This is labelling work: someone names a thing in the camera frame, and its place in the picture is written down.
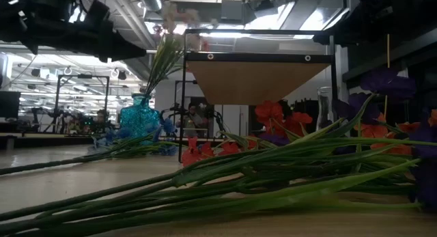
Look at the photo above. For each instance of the light blue artificial flower bunch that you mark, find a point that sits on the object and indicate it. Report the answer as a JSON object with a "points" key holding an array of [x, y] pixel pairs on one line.
{"points": [[169, 126]]}

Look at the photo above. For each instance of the background black robot arm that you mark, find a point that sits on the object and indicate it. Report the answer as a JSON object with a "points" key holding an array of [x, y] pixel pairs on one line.
{"points": [[216, 122], [172, 111]]}

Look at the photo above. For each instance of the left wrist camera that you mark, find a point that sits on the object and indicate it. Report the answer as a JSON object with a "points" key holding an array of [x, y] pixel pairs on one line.
{"points": [[95, 13]]}

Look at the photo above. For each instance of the wooden workbench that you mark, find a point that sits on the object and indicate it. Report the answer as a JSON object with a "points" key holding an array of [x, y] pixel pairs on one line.
{"points": [[44, 135]]}

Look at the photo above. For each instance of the purple artificial flower bunch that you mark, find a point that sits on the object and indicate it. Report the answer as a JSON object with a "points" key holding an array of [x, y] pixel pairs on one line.
{"points": [[239, 168]]}

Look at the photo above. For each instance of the orange artificial flower bunch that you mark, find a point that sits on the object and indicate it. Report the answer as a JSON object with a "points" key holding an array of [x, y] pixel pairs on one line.
{"points": [[373, 131]]}

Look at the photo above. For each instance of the black-framed wooden shelf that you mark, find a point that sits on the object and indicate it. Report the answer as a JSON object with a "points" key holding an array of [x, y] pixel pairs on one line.
{"points": [[252, 83]]}

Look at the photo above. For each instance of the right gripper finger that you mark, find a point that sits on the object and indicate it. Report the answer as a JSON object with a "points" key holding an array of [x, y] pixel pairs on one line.
{"points": [[327, 39]]}

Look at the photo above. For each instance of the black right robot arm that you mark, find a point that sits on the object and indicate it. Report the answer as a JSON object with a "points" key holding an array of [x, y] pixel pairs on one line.
{"points": [[416, 6]]}

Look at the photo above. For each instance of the grey ceiling box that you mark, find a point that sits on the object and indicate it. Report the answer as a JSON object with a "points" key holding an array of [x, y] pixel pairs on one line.
{"points": [[232, 10]]}

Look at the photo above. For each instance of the person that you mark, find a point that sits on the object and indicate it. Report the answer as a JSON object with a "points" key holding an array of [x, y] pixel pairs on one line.
{"points": [[192, 122], [101, 119]]}

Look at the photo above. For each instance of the blue glass vase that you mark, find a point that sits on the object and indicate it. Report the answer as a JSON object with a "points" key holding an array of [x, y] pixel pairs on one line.
{"points": [[138, 117]]}

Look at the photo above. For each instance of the black metal station frame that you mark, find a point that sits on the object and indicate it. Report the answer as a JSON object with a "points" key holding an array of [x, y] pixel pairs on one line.
{"points": [[82, 76]]}

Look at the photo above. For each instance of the red artificial flower bunch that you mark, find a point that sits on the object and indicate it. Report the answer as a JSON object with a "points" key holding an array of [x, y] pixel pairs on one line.
{"points": [[269, 110]]}

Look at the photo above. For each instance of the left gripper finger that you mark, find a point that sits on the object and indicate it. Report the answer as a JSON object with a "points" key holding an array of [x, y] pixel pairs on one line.
{"points": [[119, 52]]}

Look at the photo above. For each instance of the white artificial flower bunch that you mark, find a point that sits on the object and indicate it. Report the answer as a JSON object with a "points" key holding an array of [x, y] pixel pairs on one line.
{"points": [[169, 11]]}

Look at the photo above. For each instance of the clear glass vase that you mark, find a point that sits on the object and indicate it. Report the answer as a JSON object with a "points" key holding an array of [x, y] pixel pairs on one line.
{"points": [[323, 107]]}

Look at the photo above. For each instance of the black monitor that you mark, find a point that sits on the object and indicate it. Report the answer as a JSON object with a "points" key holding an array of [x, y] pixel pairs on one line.
{"points": [[9, 105]]}

